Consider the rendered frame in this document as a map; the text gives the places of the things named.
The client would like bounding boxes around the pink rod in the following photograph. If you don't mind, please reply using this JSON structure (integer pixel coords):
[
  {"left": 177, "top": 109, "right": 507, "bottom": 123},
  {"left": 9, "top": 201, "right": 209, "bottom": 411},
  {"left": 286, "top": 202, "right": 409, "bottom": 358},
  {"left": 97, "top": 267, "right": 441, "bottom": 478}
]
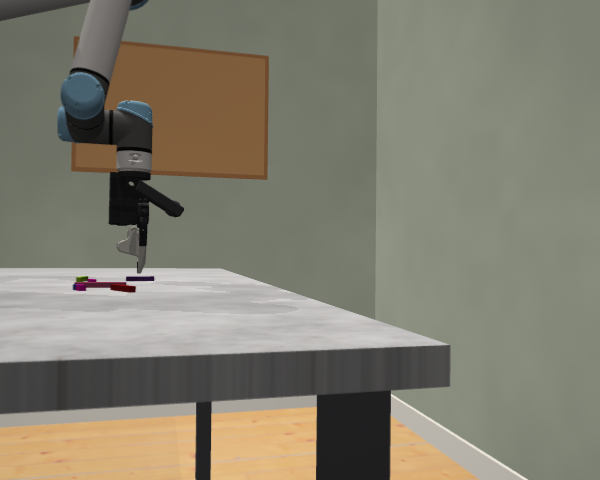
[{"left": 74, "top": 282, "right": 126, "bottom": 288}]

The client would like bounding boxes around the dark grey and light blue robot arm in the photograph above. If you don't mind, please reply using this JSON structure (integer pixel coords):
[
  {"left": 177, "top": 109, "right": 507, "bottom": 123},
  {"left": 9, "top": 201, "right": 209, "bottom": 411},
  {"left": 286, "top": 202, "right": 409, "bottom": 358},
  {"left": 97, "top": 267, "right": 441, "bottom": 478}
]
[{"left": 0, "top": 0, "right": 184, "bottom": 217}]

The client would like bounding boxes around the red rod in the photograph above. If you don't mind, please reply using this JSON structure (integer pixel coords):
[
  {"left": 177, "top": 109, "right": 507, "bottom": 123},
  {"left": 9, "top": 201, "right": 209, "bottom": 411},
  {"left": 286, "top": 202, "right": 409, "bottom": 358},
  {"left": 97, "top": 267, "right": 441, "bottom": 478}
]
[{"left": 111, "top": 284, "right": 136, "bottom": 293}]

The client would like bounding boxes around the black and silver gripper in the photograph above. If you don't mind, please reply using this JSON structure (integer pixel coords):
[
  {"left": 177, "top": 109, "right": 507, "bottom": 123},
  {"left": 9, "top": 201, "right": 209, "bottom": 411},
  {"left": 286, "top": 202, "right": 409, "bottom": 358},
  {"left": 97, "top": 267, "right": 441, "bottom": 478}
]
[{"left": 109, "top": 171, "right": 151, "bottom": 274}]

